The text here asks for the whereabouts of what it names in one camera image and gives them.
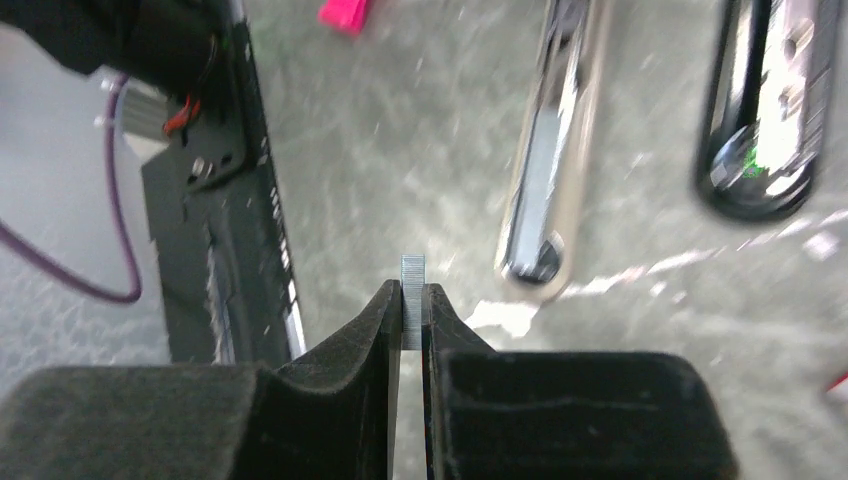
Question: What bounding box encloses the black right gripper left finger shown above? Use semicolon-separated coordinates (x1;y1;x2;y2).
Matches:
1;280;402;479

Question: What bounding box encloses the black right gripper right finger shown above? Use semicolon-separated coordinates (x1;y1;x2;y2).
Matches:
421;284;740;479

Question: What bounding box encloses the silver staple strip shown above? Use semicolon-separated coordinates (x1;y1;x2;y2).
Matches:
400;254;426;351

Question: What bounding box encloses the beige stapler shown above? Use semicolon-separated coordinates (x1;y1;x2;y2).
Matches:
495;1;615;304

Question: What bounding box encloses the red white staple box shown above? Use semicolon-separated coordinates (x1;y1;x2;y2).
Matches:
825;373;848;403

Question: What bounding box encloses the black stapler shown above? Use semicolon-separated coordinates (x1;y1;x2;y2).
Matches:
693;0;846;224

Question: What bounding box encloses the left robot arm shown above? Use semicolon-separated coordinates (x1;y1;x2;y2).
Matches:
1;0;228;101

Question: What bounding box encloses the pink plastic clip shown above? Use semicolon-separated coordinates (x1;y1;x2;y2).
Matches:
317;0;371;35

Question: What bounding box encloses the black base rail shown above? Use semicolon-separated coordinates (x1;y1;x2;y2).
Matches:
141;1;306;367

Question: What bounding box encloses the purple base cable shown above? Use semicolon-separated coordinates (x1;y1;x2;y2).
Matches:
0;72;144;306

